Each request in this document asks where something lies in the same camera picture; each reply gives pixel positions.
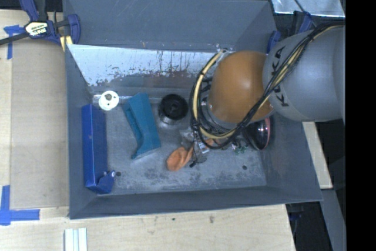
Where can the orange cloth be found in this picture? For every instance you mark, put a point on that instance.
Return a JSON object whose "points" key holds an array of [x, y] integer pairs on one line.
{"points": [[178, 159]]}

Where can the black round lid jar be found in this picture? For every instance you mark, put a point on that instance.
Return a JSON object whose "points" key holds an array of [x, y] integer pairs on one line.
{"points": [[173, 107]]}

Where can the shiny pink and black ball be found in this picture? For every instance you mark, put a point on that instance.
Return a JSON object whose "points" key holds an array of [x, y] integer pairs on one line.
{"points": [[261, 133]]}

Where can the teal angled block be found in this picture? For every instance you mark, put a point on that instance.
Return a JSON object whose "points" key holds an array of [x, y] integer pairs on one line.
{"points": [[143, 123]]}

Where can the white round knob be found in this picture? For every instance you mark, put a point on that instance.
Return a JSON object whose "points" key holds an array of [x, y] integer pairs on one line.
{"points": [[108, 100]]}

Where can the long blue box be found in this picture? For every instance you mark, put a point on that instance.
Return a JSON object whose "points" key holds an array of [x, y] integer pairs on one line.
{"points": [[93, 141]]}

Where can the grey metal bin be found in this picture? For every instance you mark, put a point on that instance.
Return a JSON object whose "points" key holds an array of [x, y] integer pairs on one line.
{"points": [[164, 17]]}

